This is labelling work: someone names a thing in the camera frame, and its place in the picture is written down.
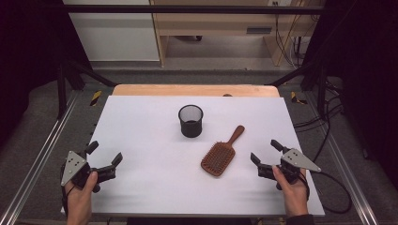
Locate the yellow black tape strip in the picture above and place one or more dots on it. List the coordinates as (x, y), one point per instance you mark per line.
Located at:
(295, 98)
(95, 98)

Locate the person's right hand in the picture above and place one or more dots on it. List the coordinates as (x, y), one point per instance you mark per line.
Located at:
(294, 195)

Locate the black curtain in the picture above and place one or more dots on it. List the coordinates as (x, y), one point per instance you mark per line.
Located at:
(28, 56)
(366, 78)

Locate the light wooden desk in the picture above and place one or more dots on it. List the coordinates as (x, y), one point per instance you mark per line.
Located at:
(216, 20)

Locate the brown wooden hairbrush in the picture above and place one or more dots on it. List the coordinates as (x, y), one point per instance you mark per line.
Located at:
(219, 157)

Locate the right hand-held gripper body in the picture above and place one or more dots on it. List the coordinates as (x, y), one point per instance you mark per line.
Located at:
(298, 159)

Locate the person's left hand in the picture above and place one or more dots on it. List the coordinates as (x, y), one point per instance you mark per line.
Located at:
(79, 200)

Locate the black metal stand strut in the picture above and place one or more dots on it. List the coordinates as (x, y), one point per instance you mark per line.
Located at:
(313, 75)
(72, 73)

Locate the black horizontal frame bar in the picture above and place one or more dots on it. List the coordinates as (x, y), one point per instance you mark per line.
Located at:
(187, 9)

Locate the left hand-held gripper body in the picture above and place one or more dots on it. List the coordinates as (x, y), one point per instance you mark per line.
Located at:
(74, 165)

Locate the white cabinet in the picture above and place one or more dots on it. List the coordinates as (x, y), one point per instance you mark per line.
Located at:
(115, 34)

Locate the black mesh cup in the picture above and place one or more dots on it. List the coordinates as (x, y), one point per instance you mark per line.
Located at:
(191, 128)

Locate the aluminium floor rail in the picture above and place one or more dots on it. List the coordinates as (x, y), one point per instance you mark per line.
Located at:
(347, 175)
(37, 162)

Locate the grey desk label plate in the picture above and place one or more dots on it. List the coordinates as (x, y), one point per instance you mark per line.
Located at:
(258, 30)

